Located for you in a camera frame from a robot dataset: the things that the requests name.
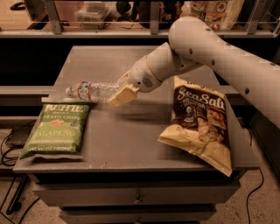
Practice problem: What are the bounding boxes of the black cable right floor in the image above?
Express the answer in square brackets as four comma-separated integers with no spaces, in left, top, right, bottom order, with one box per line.
[245,167,265,224]

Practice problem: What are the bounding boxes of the dark bag on shelf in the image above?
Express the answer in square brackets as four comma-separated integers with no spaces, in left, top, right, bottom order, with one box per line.
[131,0,184,30]

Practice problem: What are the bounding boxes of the grey drawer cabinet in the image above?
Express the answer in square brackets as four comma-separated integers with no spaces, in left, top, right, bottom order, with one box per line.
[12,45,261,224]

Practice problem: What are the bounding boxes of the green jalapeno chip bag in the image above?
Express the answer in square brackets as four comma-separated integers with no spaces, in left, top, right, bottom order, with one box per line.
[20,101,90,159]

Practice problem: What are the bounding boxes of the clear plastic water bottle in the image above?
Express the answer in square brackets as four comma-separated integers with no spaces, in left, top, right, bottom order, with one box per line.
[66,81,121,103]

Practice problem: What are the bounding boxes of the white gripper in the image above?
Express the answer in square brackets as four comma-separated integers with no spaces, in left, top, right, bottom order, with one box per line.
[109,56,162,107]

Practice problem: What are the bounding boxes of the black cables left floor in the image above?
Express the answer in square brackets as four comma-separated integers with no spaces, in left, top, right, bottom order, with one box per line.
[0,120,40,224]

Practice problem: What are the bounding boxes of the brown sea salt chip bag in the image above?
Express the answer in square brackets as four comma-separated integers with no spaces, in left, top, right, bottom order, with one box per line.
[158,77,232,176]

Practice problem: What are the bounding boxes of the clear plastic container on shelf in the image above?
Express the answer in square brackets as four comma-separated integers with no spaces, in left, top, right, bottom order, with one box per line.
[75,1,110,30]

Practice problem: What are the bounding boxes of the grey metal shelf rail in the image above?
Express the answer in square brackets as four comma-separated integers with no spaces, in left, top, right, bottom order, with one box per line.
[0,0,280,39]

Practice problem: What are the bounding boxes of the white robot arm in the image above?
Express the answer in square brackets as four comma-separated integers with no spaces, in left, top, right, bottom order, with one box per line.
[109,17,280,128]

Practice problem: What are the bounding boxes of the white snack bag on shelf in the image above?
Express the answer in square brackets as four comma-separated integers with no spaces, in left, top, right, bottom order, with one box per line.
[185,0,245,31]

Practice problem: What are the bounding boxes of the metal drawer knob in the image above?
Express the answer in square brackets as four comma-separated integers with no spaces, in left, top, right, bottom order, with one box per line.
[134,193,143,205]

